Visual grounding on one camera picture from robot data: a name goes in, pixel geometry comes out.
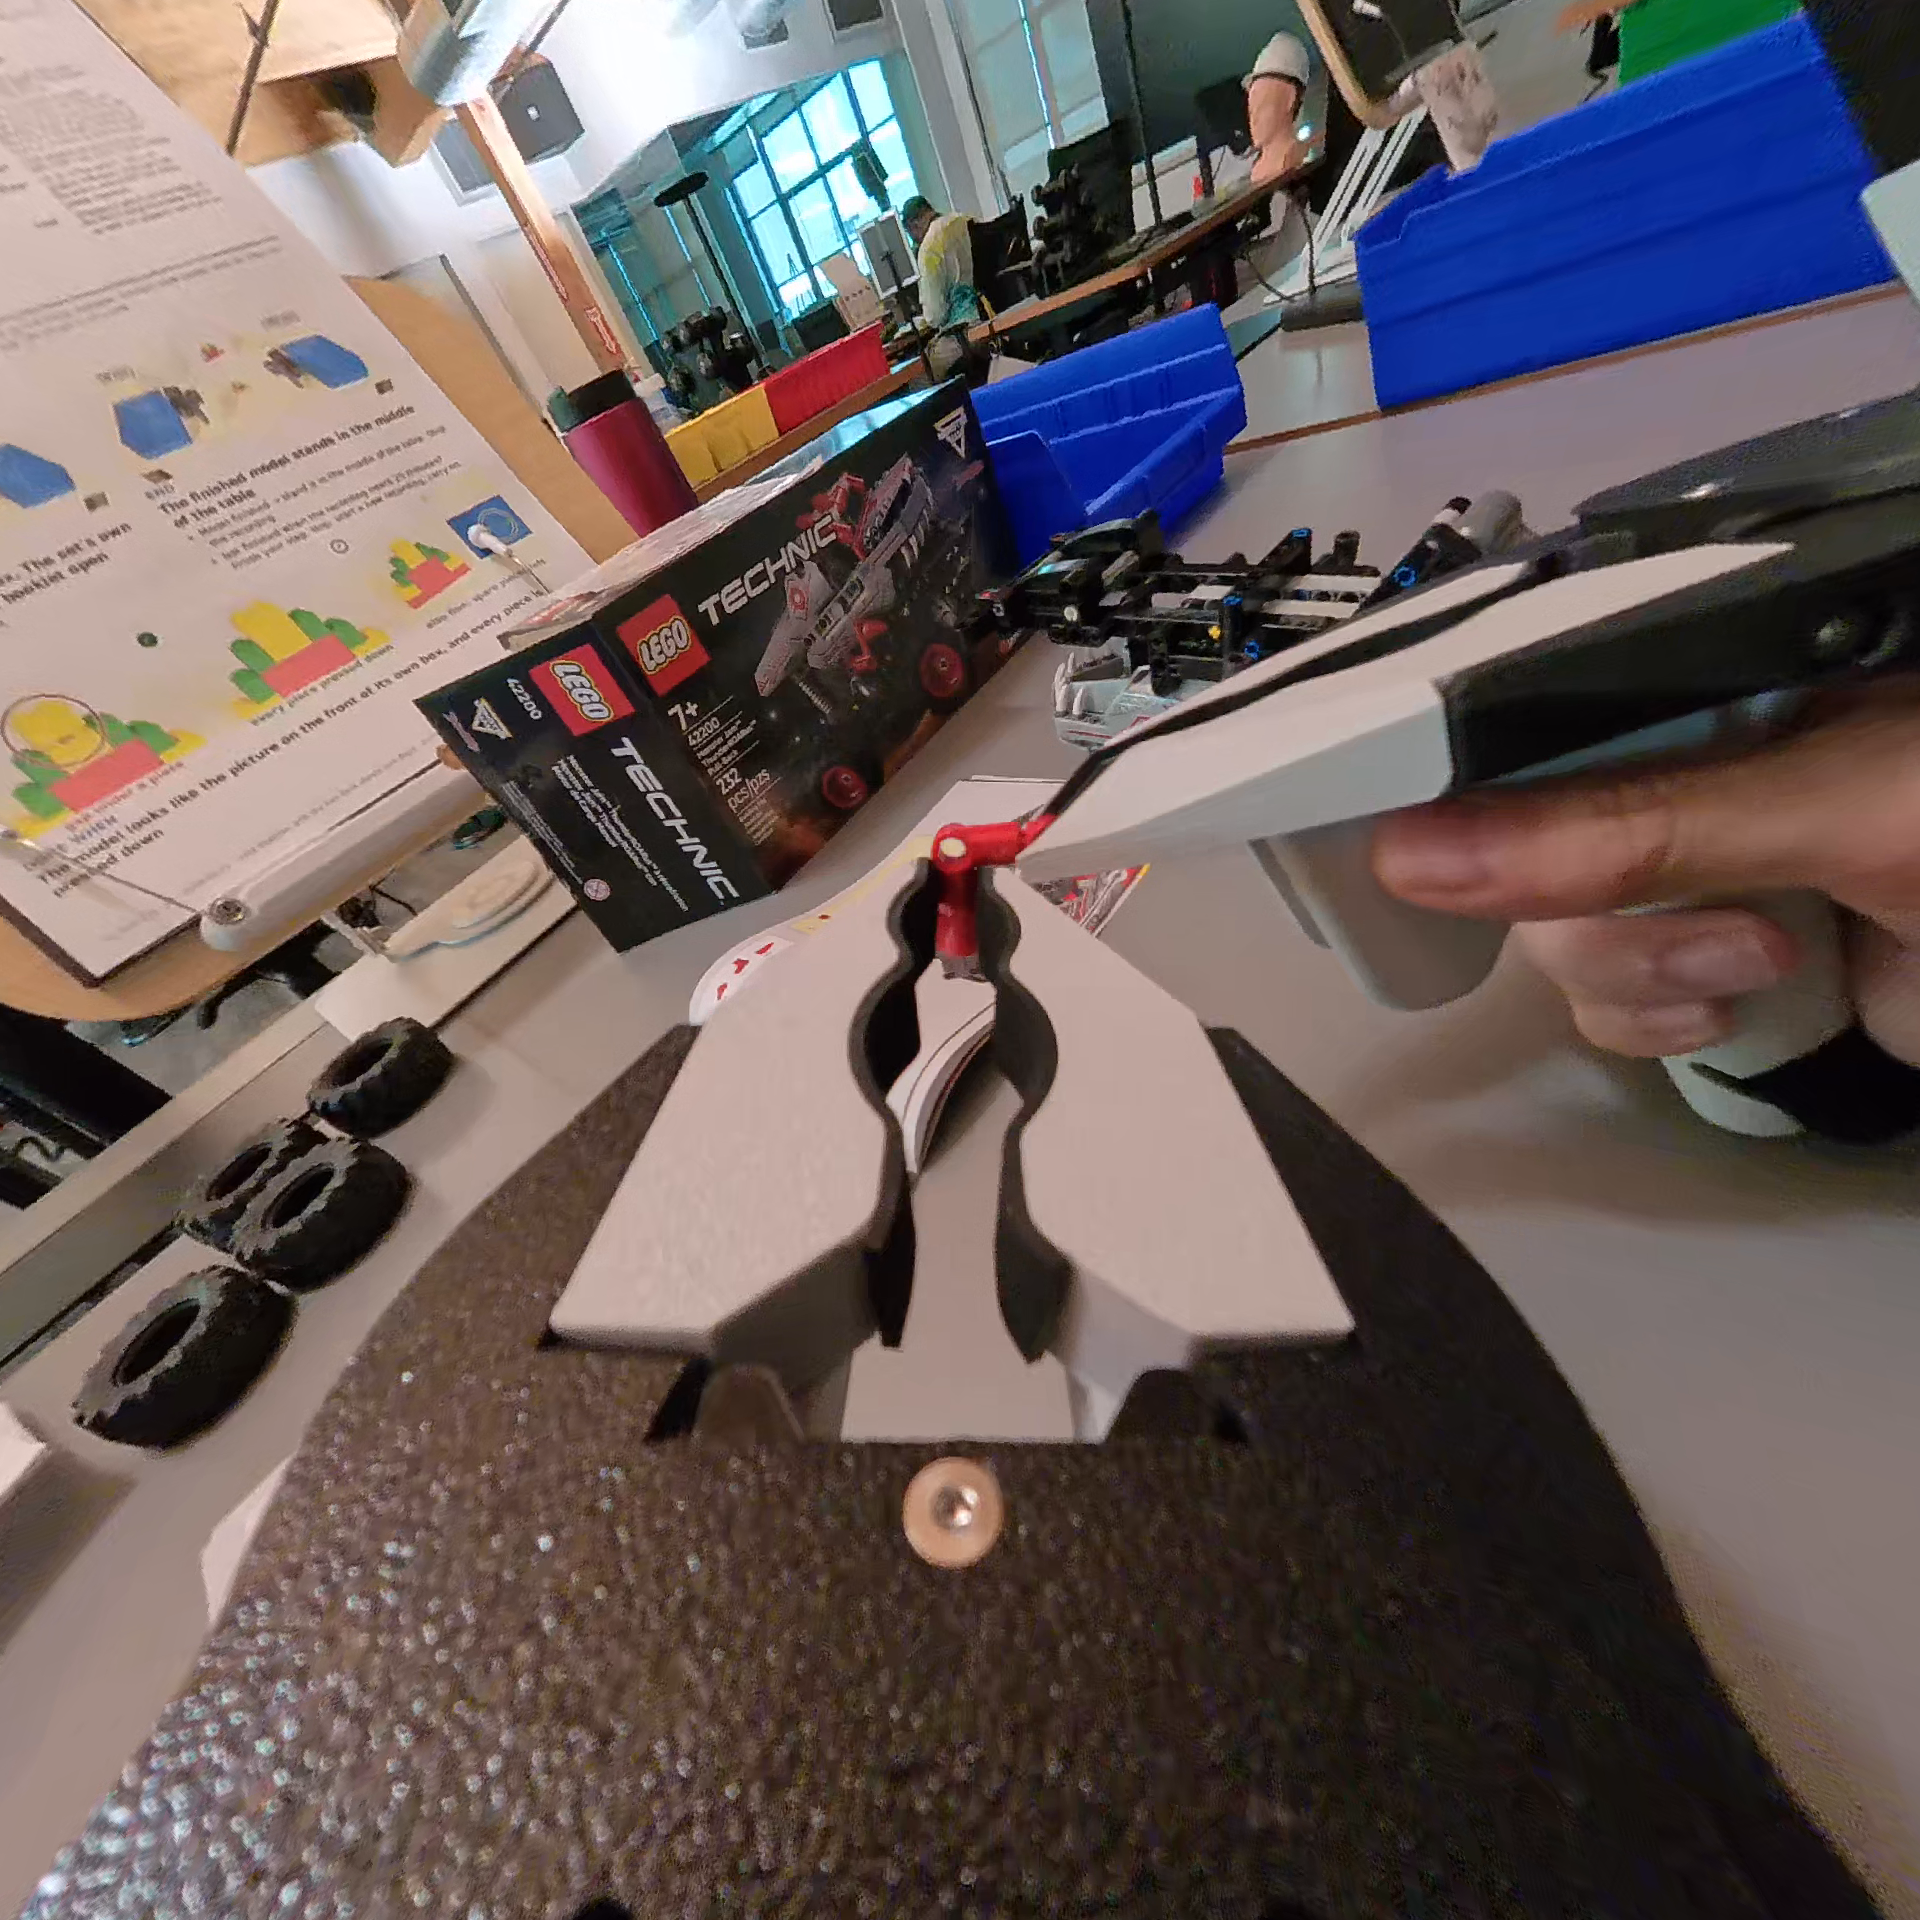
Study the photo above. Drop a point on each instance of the large glass window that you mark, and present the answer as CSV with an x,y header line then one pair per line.
x,y
797,195

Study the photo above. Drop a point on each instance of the red toy connector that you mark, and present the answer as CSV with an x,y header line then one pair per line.
x,y
960,901

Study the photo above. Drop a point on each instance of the grey desk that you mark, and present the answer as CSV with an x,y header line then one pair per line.
x,y
1501,1275

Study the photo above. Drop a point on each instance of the toy vehicle model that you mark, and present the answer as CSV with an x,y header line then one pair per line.
x,y
1200,600

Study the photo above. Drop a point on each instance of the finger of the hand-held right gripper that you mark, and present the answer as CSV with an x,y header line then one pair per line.
x,y
1275,763
1501,615

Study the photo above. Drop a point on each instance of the dark toy set box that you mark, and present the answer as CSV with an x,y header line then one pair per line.
x,y
720,704

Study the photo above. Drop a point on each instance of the black wall speaker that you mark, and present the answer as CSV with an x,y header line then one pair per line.
x,y
539,101

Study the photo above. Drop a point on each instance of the maroon cylinder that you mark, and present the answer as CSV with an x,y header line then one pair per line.
x,y
622,457

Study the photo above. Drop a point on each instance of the instruction poster sheet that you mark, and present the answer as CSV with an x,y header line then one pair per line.
x,y
224,451

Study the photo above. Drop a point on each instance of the blue plastic bin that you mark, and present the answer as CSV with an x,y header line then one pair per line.
x,y
1622,254
1110,421

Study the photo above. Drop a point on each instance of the yellow plastic bin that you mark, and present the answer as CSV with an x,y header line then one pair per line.
x,y
722,433

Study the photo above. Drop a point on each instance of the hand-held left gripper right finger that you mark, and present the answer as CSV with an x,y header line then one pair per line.
x,y
1184,1201

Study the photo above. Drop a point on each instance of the red plastic bin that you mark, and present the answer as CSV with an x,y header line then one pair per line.
x,y
825,375

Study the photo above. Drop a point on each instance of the dark display board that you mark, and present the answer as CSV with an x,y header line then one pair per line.
x,y
1394,61

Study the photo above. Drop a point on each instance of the instruction booklet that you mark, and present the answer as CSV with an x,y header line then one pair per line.
x,y
931,1079

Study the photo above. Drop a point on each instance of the mannequin head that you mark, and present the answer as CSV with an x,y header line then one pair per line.
x,y
1283,98

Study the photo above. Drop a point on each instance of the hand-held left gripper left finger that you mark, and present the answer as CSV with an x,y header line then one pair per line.
x,y
720,1201

